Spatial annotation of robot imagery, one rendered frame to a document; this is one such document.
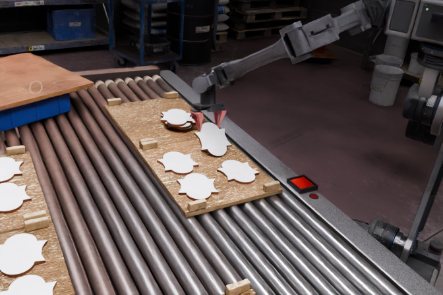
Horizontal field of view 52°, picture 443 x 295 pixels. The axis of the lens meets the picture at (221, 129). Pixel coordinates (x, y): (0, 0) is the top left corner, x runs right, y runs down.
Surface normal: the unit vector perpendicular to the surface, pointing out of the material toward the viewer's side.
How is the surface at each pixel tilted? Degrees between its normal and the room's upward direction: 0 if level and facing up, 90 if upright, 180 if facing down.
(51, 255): 0
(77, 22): 90
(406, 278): 0
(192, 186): 0
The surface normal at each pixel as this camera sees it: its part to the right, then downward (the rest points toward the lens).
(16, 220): 0.09, -0.89
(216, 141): 0.33, -0.54
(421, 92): -0.55, 0.32
